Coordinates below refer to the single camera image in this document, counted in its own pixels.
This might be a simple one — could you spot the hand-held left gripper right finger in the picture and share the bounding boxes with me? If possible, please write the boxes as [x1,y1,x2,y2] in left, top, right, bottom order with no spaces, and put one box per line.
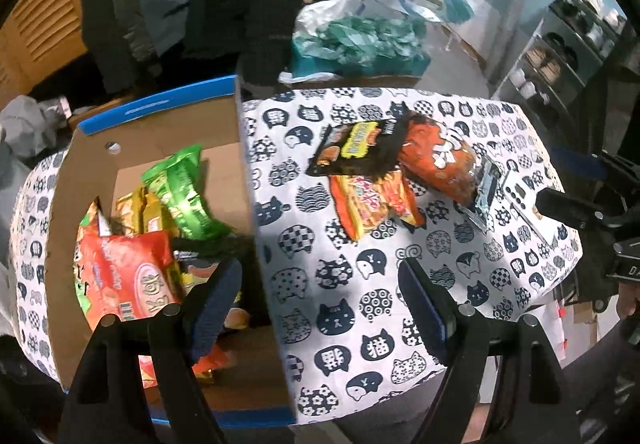
[397,257,583,444]

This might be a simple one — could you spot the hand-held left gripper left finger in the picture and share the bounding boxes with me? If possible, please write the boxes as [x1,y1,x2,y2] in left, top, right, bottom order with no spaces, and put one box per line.
[57,257,246,444]

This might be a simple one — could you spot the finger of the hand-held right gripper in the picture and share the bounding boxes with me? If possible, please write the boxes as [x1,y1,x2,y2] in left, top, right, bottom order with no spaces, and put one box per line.
[537,187,626,232]
[552,147,621,181]

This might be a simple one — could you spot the light blue snack packet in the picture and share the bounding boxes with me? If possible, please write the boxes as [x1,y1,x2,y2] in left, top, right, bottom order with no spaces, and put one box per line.
[462,159,503,230]

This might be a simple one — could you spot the red snack packet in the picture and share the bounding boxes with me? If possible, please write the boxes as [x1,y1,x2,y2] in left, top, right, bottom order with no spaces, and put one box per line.
[74,199,183,332]

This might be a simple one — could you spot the orange packet with yellow edge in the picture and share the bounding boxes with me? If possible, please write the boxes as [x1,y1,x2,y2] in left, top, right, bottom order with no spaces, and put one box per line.
[327,169,426,241]

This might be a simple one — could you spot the green snack packet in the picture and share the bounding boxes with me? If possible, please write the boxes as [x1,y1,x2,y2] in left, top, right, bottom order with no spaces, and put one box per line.
[141,144,231,240]

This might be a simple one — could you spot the gold snack packet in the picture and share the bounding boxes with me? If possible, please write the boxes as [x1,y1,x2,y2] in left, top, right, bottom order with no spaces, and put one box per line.
[115,187,168,237]

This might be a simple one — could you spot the orange packet with white characters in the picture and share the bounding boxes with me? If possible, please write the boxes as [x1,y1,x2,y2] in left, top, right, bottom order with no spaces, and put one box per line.
[397,113,488,205]

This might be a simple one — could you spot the blue cardboard box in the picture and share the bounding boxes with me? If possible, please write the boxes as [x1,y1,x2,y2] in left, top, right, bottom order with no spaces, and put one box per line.
[42,74,299,427]

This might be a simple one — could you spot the black and orange snack packet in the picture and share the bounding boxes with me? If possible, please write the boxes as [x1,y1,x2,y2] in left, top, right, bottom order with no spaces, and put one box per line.
[306,118,413,177]

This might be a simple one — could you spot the cat print tablecloth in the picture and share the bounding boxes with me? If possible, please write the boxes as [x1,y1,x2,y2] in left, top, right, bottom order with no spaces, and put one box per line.
[10,87,583,425]

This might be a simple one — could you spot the rows of shoes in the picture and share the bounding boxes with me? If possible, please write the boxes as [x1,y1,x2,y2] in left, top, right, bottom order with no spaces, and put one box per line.
[510,0,626,105]

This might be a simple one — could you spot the grey shoe rack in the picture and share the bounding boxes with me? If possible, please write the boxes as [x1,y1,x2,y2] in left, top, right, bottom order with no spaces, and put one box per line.
[492,0,628,115]

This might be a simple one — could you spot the bunch of green plastic bags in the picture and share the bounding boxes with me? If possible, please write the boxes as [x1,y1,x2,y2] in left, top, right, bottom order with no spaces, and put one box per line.
[295,14,428,62]

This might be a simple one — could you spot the grey cloth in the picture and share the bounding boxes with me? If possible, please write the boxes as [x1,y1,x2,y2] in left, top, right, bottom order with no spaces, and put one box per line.
[0,94,71,160]

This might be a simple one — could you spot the white plastic bag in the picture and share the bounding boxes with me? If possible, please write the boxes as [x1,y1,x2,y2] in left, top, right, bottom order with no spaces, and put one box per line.
[292,0,361,40]

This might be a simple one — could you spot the wooden louvered wardrobe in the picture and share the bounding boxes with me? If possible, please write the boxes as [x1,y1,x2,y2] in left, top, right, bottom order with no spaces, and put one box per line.
[0,0,96,95]

